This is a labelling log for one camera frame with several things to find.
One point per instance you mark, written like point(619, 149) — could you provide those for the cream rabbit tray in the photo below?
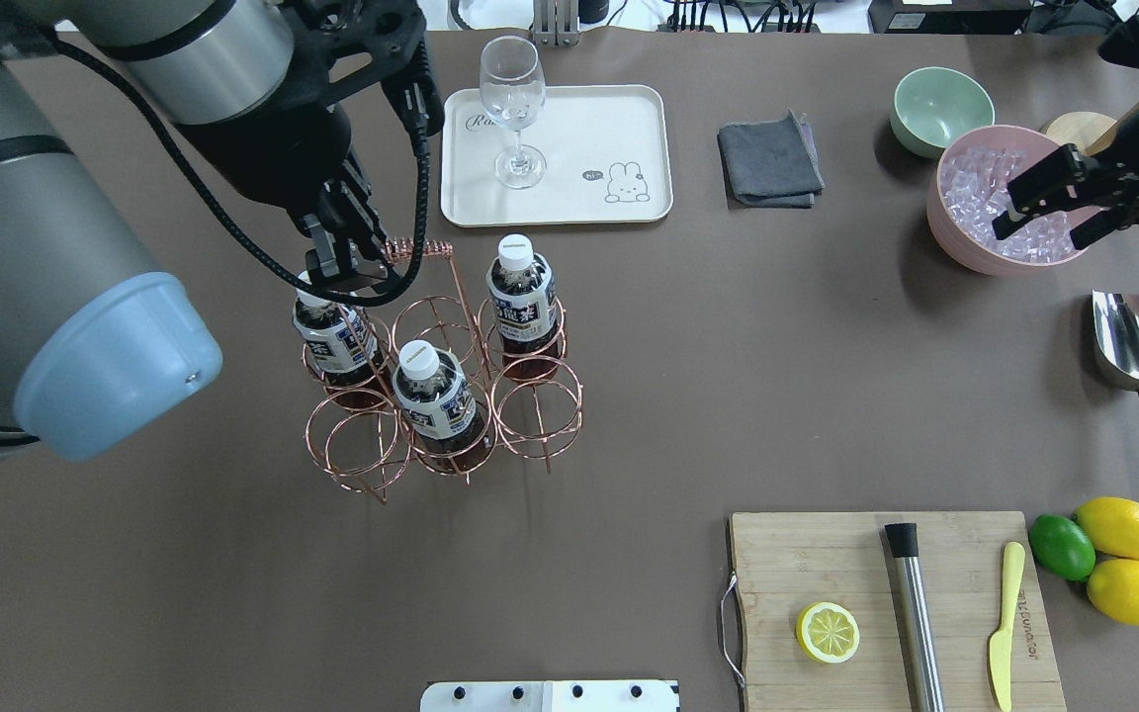
point(606, 153)

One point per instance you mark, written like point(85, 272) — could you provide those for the clear wine glass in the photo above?
point(512, 94)

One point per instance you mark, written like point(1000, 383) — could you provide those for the steel muddler black tip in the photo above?
point(902, 538)

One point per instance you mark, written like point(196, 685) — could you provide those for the whole lemon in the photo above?
point(1112, 524)
point(1113, 589)

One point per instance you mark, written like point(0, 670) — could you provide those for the tea bottle far corner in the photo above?
point(343, 351)

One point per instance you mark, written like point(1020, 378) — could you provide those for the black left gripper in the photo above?
point(268, 148)

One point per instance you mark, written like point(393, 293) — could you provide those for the grey folded cloth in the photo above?
point(772, 164)

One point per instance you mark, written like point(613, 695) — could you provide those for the pink bowl with ice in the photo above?
point(970, 190)

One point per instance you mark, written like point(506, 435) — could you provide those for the wooden glass tree stand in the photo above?
point(1090, 132)

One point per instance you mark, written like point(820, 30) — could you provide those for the wooden cutting board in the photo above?
point(785, 561)

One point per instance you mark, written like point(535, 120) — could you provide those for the tea bottle near corner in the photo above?
point(521, 285)

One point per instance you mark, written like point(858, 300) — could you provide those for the green bowl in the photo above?
point(932, 106)

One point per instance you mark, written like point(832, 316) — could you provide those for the yellow plastic knife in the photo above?
point(999, 645)

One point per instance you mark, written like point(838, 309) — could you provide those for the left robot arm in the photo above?
point(96, 339)

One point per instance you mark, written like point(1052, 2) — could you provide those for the tea bottle middle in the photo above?
point(451, 424)

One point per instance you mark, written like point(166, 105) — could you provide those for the copper wire bottle basket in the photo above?
point(366, 450)

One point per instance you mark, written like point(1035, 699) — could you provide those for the aluminium frame post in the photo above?
point(555, 23)

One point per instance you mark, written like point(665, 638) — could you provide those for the half lemon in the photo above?
point(828, 633)

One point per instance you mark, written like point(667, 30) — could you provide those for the tea bottle corner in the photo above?
point(521, 285)
point(343, 351)

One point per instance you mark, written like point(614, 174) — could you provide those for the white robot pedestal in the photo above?
point(553, 695)

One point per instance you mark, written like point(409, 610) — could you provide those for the green lime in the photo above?
point(1061, 547)

